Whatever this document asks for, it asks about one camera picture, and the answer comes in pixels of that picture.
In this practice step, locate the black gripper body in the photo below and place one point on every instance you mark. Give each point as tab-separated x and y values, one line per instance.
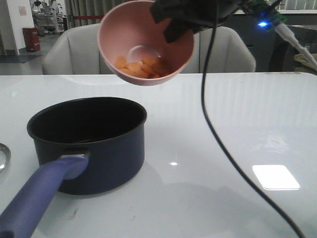
205	13

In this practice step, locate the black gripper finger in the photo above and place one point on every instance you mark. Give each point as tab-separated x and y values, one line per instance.
178	30

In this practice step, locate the pink bowl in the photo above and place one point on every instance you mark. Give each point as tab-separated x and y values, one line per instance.
129	30

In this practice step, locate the orange ham slices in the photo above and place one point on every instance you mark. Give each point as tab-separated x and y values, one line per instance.
147	67

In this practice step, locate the glass lid with blue knob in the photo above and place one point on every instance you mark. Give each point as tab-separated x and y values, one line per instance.
5	156

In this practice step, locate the right grey chair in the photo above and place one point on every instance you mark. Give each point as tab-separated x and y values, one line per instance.
229	53

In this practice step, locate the grey chair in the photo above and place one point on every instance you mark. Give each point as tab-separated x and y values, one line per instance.
229	53
76	52

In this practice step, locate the left grey chair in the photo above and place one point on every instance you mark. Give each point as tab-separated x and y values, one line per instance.
76	52

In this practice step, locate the red bin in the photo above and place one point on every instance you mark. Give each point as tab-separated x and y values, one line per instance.
31	39

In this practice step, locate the dark blue saucepan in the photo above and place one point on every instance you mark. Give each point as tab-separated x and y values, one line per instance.
84	146

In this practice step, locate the green circuit board camera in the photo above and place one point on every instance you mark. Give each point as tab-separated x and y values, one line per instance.
264	12

